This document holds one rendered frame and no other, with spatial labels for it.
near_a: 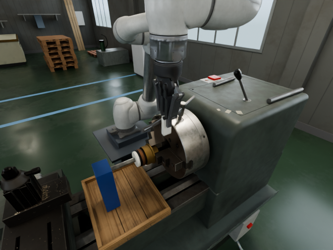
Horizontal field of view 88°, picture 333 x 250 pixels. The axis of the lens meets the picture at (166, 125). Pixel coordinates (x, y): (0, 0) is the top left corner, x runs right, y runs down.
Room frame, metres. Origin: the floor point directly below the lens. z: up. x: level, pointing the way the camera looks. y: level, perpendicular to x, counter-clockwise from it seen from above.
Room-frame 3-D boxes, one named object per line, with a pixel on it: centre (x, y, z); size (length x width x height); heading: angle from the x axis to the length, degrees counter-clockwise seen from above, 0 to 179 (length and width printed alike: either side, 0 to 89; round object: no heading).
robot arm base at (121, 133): (1.14, 0.35, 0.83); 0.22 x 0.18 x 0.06; 127
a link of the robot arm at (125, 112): (1.16, 0.32, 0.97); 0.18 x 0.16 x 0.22; 113
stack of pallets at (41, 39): (6.34, 3.74, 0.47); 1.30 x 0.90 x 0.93; 37
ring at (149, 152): (0.56, 0.09, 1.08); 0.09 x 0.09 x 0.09; 32
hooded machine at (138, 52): (5.27, 0.59, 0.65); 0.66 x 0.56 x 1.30; 37
